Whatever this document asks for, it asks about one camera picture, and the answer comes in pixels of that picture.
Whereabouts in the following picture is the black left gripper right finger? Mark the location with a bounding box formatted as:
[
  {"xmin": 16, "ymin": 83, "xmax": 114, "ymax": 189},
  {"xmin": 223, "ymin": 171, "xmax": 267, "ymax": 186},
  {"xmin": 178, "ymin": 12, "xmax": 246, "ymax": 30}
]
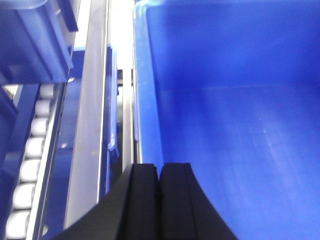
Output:
[{"xmin": 160, "ymin": 163, "xmax": 237, "ymax": 240}]

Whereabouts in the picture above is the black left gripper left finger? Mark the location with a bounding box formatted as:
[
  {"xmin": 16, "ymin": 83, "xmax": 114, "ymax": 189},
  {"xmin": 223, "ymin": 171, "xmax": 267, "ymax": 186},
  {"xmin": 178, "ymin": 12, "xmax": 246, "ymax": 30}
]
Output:
[{"xmin": 54, "ymin": 163, "xmax": 159, "ymax": 240}]

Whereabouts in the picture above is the white roller conveyor track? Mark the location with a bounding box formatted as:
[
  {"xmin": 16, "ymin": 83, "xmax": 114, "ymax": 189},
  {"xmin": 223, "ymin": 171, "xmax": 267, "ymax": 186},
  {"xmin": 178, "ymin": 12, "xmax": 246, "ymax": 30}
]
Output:
[{"xmin": 4, "ymin": 84, "xmax": 61, "ymax": 240}]

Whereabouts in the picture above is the blue lower middle bin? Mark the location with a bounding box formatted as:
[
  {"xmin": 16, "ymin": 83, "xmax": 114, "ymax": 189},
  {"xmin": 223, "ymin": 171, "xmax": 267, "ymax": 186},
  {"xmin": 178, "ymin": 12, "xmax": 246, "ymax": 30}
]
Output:
[{"xmin": 133, "ymin": 0, "xmax": 320, "ymax": 240}]

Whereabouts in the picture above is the blue bin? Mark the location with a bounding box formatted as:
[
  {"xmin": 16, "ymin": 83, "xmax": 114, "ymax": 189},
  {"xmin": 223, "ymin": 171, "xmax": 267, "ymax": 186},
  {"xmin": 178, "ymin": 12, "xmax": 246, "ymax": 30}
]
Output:
[
  {"xmin": 0, "ymin": 0, "xmax": 81, "ymax": 85},
  {"xmin": 133, "ymin": 0, "xmax": 320, "ymax": 240}
]

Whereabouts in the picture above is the blue lower left bin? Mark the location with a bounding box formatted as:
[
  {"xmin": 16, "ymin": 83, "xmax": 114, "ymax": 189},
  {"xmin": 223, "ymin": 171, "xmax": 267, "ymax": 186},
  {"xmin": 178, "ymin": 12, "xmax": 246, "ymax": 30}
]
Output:
[{"xmin": 0, "ymin": 0, "xmax": 81, "ymax": 85}]

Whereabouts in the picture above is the metal lane divider rail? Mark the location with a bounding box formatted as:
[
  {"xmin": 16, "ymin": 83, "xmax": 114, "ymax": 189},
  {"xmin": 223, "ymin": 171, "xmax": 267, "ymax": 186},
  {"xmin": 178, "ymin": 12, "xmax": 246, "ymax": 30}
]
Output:
[{"xmin": 64, "ymin": 0, "xmax": 109, "ymax": 229}]

